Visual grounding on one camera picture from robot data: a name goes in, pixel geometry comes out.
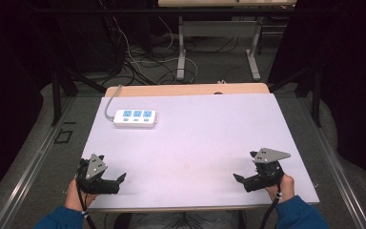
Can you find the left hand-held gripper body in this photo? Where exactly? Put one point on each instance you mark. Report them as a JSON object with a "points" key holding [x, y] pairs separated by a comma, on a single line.
{"points": [[95, 167]]}

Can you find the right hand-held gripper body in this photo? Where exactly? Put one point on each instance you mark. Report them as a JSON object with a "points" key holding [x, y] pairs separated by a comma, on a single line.
{"points": [[267, 175]]}

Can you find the person's right hand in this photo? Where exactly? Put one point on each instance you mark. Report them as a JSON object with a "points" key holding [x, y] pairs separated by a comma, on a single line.
{"points": [[286, 189]]}

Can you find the person's left hand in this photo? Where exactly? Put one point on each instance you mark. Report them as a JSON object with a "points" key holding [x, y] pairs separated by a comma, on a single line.
{"points": [[73, 198]]}

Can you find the square floor socket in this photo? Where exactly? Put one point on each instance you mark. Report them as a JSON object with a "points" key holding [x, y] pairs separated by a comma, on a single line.
{"points": [[63, 136]]}

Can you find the white table board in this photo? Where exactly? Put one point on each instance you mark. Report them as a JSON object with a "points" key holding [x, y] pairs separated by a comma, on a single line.
{"points": [[197, 146]]}

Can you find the white power strip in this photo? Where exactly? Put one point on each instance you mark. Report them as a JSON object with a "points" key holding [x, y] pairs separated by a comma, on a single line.
{"points": [[135, 118]]}

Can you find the person's grey lap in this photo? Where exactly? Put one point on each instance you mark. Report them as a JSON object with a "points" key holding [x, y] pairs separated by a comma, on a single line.
{"points": [[181, 221]]}

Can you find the black metal stand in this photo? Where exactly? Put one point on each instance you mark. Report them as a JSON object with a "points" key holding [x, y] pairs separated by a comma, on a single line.
{"points": [[315, 95], [57, 95]]}

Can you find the wooden table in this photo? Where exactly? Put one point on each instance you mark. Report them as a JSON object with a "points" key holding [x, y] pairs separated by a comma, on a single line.
{"points": [[184, 89]]}

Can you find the black curtain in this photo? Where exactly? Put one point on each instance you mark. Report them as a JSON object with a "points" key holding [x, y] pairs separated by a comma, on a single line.
{"points": [[12, 79], [346, 63]]}

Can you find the desk with white metal legs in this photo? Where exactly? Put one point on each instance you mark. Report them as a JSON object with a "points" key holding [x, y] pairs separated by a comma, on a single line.
{"points": [[219, 28]]}

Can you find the aluminium floor rail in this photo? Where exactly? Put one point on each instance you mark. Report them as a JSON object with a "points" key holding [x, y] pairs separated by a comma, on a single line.
{"points": [[333, 162], [28, 171]]}

